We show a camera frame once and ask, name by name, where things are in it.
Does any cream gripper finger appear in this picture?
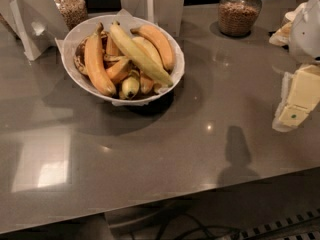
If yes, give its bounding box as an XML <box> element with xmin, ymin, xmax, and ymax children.
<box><xmin>288</xmin><ymin>64</ymin><xmax>320</xmax><ymax>111</ymax></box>
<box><xmin>272</xmin><ymin>72</ymin><xmax>309</xmax><ymax>132</ymax></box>

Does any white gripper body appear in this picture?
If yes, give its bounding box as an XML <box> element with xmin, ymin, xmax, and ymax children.
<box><xmin>289</xmin><ymin>0</ymin><xmax>320</xmax><ymax>64</ymax></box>

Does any long yellow banana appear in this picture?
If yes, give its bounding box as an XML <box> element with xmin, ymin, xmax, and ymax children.
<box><xmin>109</xmin><ymin>21</ymin><xmax>173</xmax><ymax>87</ymax></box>

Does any small orange banana front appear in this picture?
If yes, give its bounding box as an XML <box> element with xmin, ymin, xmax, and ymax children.
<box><xmin>140</xmin><ymin>72</ymin><xmax>154</xmax><ymax>94</ymax></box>

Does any small orange banana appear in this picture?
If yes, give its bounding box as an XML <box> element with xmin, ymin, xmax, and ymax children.
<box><xmin>106</xmin><ymin>57</ymin><xmax>130</xmax><ymax>84</ymax></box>
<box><xmin>140</xmin><ymin>72</ymin><xmax>154</xmax><ymax>94</ymax></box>

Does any orange banana right back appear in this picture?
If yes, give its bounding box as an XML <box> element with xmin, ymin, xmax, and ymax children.
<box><xmin>130</xmin><ymin>24</ymin><xmax>176</xmax><ymax>71</ymax></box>

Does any pale yellow banana middle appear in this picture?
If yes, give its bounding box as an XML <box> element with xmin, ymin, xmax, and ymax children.
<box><xmin>133</xmin><ymin>36</ymin><xmax>163</xmax><ymax>66</ymax></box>

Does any small yellow banana front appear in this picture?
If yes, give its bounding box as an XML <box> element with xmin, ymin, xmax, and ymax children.
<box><xmin>119</xmin><ymin>70</ymin><xmax>140</xmax><ymax>100</ymax></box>

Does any small orange banana centre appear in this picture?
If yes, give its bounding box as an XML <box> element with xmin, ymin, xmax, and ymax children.
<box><xmin>106</xmin><ymin>57</ymin><xmax>130</xmax><ymax>84</ymax></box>

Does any orange banana left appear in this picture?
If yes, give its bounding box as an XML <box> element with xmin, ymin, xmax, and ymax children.
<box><xmin>84</xmin><ymin>23</ymin><xmax>116</xmax><ymax>97</ymax></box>

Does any brown spotted banana left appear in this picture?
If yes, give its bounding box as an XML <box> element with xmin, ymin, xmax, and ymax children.
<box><xmin>73</xmin><ymin>31</ymin><xmax>108</xmax><ymax>75</ymax></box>

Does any white bowl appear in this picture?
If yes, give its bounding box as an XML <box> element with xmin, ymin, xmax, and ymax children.
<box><xmin>61</xmin><ymin>14</ymin><xmax>186</xmax><ymax>107</ymax></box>

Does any glass jar right with grains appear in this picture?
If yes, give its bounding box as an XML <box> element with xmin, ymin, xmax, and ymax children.
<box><xmin>218</xmin><ymin>0</ymin><xmax>262</xmax><ymax>37</ymax></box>

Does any glass jar with grains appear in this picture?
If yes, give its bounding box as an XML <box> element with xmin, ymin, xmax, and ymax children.
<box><xmin>218</xmin><ymin>0</ymin><xmax>262</xmax><ymax>37</ymax></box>
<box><xmin>54</xmin><ymin>0</ymin><xmax>88</xmax><ymax>30</ymax></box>

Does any striped floor strip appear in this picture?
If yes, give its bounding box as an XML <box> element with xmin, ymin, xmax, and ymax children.
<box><xmin>217</xmin><ymin>208</ymin><xmax>320</xmax><ymax>240</ymax></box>

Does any white sign stand centre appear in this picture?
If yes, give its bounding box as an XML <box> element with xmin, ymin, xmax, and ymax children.
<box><xmin>120</xmin><ymin>0</ymin><xmax>184</xmax><ymax>37</ymax></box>

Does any white sign stand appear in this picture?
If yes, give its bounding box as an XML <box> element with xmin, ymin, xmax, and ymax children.
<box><xmin>120</xmin><ymin>0</ymin><xmax>184</xmax><ymax>37</ymax></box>
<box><xmin>0</xmin><ymin>0</ymin><xmax>69</xmax><ymax>61</ymax></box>

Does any glass jar left with grains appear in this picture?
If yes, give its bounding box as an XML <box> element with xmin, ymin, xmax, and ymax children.
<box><xmin>54</xmin><ymin>0</ymin><xmax>88</xmax><ymax>30</ymax></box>

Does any white sign stand left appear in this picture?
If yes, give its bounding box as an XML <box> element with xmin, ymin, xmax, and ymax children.
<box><xmin>0</xmin><ymin>0</ymin><xmax>69</xmax><ymax>61</ymax></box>

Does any black cable under table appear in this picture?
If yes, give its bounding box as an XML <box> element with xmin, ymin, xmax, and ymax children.
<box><xmin>154</xmin><ymin>213</ymin><xmax>243</xmax><ymax>240</ymax></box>

